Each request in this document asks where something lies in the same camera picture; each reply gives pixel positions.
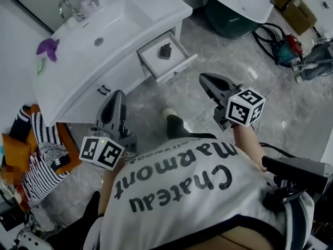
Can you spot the black white striped knit garment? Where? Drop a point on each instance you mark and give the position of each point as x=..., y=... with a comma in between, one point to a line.
x=41, y=131

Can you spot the person's left forearm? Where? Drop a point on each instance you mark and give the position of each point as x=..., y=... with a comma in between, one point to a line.
x=108, y=191

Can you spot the person's white clog shoe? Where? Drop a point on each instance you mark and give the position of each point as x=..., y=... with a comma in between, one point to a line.
x=169, y=112

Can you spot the black chest-mounted device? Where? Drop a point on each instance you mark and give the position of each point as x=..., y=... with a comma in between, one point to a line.
x=294, y=170

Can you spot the white and dark green bathtub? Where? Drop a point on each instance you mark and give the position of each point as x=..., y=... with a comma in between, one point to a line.
x=234, y=6

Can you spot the chrome faucet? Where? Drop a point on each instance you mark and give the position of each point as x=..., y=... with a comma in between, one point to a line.
x=74, y=12

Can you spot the person's white printed t-shirt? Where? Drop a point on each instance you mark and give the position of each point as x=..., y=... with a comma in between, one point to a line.
x=182, y=204

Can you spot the person's neck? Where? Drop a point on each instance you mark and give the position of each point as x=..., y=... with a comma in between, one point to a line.
x=249, y=241

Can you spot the teal power tool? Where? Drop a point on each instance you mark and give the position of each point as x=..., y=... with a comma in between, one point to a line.
x=260, y=39

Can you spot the purple cloth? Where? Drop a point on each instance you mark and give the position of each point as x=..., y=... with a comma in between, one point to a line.
x=48, y=48

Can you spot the person's black trouser leg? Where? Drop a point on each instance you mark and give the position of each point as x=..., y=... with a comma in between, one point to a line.
x=179, y=129

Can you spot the small black bottle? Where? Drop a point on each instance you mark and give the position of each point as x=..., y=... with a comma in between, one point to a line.
x=165, y=53

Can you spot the green soap dish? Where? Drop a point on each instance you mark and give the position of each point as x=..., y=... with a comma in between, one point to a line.
x=41, y=66

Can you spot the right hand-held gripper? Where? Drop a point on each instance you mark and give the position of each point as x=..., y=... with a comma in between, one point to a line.
x=243, y=108

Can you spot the white vanity cabinet with sink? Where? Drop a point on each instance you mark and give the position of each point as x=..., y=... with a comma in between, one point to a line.
x=86, y=69

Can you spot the person's right forearm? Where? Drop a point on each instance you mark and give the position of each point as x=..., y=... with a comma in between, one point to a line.
x=247, y=144

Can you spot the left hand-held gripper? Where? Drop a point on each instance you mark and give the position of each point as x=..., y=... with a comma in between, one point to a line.
x=100, y=152

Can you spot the white drawer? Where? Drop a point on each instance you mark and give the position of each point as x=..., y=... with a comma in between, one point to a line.
x=156, y=62

